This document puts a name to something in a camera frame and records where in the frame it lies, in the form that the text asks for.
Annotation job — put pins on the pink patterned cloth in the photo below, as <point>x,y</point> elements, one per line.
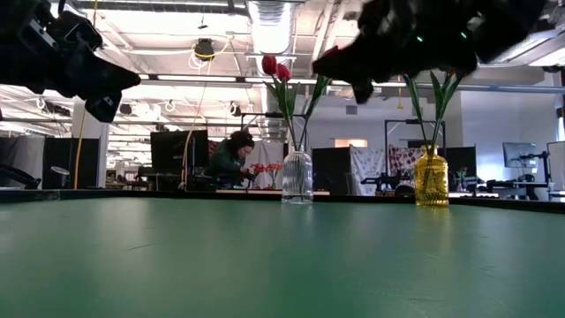
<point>404,160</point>

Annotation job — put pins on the black partition panel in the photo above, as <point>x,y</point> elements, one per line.
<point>331,170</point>
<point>66,161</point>

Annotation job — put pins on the person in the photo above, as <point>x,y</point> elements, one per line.
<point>229,159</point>

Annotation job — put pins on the grey monitor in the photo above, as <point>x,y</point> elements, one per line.
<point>520,154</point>

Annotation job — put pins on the white patterned cloth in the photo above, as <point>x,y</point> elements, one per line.
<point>365,168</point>

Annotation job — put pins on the clear ribbed glass vase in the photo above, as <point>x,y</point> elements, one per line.
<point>297,176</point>

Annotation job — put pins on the black metal stand frame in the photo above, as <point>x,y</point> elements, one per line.
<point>406,121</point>
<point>273,115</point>

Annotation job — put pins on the black dome ceiling camera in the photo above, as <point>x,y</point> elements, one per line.
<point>204,48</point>

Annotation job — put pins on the background orange flower bouquet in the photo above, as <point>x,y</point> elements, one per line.
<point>266,168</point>

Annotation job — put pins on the black rounded table-edge fixture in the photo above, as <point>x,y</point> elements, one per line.
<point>404,191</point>

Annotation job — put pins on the yellow glass vase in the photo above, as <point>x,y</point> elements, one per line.
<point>431,176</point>

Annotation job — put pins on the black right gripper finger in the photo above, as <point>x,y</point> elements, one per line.
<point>344,64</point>
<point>363,90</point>

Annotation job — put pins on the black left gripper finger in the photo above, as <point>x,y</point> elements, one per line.
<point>106,108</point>
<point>108,79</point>

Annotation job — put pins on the corrugated silver ceiling duct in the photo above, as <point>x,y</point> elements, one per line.
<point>270,35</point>

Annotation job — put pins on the orange tulip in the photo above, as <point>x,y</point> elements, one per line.
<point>452,88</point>
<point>412,93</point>

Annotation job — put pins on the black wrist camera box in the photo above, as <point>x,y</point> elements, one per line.
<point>375,17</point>
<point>79,31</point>

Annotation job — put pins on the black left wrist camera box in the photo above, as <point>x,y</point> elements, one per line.
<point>79,31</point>

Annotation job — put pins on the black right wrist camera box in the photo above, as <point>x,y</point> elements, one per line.
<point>375,17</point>

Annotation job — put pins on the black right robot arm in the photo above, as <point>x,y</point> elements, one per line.
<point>507,26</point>

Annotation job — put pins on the long ceiling light bar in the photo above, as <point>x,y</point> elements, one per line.
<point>220,79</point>

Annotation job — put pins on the white square pillar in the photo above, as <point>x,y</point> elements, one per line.
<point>95,141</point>

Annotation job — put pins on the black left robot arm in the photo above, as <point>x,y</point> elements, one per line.
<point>17,40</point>

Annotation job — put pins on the tulip with green stem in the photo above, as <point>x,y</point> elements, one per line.
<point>437,95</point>

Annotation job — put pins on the black curved chair back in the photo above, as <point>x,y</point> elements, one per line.
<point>17,173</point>

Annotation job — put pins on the small desk lamp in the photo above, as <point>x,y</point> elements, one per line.
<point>60,171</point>

